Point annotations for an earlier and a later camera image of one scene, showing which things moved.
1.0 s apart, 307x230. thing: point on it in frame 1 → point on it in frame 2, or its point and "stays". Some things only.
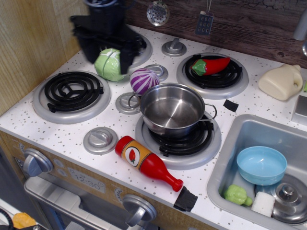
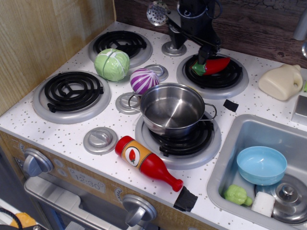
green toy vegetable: x=236 y=194 stays
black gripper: x=105 y=26 → x=197 y=23
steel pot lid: x=290 y=194 stays
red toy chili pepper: x=208 y=66 stays
